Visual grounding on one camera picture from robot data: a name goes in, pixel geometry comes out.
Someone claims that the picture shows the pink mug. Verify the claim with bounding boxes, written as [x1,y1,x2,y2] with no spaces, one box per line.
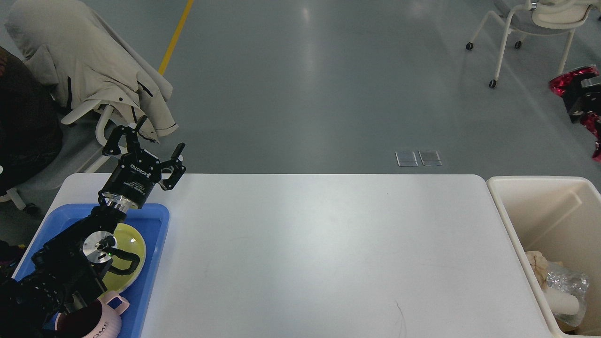
[54,291,130,338]

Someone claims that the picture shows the red foil wrapper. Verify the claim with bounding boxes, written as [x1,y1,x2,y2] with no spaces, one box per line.
[548,65,601,163]

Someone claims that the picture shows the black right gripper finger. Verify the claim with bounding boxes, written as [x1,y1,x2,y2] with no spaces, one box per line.
[562,75,601,123]

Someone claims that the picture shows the beige jacket on chair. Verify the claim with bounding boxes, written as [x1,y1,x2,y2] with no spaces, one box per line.
[4,0,178,141]

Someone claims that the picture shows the blue plastic tray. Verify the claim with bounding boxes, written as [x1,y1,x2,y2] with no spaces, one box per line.
[13,203,170,338]

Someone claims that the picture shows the yellow plastic plate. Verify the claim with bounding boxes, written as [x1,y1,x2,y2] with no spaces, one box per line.
[103,223,146,293]

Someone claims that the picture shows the brown paper ball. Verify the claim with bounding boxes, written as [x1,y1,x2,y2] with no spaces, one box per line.
[524,251,549,290]

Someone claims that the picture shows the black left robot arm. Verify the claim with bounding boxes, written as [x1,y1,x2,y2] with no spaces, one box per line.
[1,117,186,338]

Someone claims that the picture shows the white chair left background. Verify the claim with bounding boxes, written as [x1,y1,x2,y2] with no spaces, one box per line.
[1,99,122,214]

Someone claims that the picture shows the silver foil bag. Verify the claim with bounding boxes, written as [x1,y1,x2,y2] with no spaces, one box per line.
[547,262,589,327]

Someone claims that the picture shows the white paper cup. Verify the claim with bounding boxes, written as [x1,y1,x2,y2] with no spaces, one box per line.
[543,287,580,316]

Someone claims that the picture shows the seated person dark clothes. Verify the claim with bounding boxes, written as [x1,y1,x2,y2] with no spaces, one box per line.
[0,48,63,202]

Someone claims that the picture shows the white chair right background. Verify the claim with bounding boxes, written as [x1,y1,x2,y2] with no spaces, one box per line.
[466,0,600,89]

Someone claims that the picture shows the white chair background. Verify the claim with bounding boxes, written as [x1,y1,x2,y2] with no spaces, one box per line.
[1,99,122,214]
[466,0,600,89]

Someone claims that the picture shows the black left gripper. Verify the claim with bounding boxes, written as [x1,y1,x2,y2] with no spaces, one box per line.
[99,115,187,210]

